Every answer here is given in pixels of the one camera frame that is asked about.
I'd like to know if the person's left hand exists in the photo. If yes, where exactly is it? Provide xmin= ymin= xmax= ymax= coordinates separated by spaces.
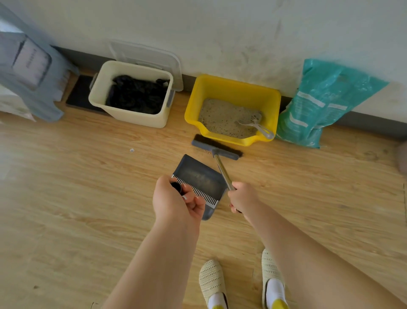
xmin=152 ymin=175 xmax=206 ymax=227

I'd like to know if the person's right hand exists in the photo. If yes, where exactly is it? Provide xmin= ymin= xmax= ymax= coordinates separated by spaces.
xmin=227 ymin=181 xmax=265 ymax=220

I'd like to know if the dark grey long-handled dustpan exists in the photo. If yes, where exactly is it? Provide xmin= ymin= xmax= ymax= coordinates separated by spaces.
xmin=170 ymin=154 xmax=228 ymax=221

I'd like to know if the dark grey long-handled broom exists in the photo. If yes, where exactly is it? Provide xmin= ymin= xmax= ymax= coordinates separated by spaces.
xmin=191 ymin=133 xmax=244 ymax=214

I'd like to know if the grey slotted litter scoop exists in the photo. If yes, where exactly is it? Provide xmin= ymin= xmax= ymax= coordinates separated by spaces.
xmin=234 ymin=115 xmax=275 ymax=140

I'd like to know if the beige cat litter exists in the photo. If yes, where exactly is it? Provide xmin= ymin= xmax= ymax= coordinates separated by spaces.
xmin=198 ymin=98 xmax=263 ymax=140

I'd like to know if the yellow litter box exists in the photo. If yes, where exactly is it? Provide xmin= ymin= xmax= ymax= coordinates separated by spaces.
xmin=184 ymin=74 xmax=282 ymax=147

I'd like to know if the teal white litter bag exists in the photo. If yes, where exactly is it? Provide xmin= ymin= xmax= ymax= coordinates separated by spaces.
xmin=276 ymin=58 xmax=390 ymax=149

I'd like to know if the translucent white bin lid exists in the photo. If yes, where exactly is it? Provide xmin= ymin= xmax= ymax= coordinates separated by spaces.
xmin=108 ymin=39 xmax=184 ymax=92

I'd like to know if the person's right forearm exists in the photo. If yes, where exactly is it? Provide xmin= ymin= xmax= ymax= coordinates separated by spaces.
xmin=248 ymin=202 xmax=407 ymax=309

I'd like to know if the person's left forearm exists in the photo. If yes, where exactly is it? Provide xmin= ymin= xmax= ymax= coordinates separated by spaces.
xmin=101 ymin=219 xmax=201 ymax=309

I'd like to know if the person's cream woven right slipper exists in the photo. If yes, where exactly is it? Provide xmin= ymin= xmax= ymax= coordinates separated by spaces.
xmin=261 ymin=248 xmax=290 ymax=309

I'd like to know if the person's cream woven slipper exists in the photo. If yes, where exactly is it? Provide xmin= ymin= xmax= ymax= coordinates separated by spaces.
xmin=198 ymin=259 xmax=229 ymax=309
xmin=261 ymin=248 xmax=290 ymax=309

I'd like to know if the person's cream woven left slipper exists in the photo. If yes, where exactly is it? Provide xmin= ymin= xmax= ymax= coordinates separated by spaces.
xmin=198 ymin=259 xmax=229 ymax=309

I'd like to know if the cream plastic storage bin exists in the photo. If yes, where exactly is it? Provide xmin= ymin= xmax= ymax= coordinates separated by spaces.
xmin=88 ymin=60 xmax=176 ymax=129

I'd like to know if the person's white right sock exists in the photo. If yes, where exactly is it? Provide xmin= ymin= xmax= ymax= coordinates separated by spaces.
xmin=265 ymin=278 xmax=287 ymax=306

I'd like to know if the person's yellow clothing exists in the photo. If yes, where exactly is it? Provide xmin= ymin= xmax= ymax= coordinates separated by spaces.
xmin=211 ymin=298 xmax=289 ymax=309

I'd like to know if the black floor mat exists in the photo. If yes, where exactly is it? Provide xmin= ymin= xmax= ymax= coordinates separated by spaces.
xmin=66 ymin=75 xmax=109 ymax=115

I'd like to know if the pile of black plastic bags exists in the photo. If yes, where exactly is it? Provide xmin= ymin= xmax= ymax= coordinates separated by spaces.
xmin=105 ymin=75 xmax=170 ymax=115

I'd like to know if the dark grey skirting board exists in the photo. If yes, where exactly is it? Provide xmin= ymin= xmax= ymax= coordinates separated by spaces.
xmin=52 ymin=46 xmax=407 ymax=139

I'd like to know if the brown plastic trash bin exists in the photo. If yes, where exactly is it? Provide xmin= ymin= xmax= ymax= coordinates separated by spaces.
xmin=396 ymin=141 xmax=407 ymax=175

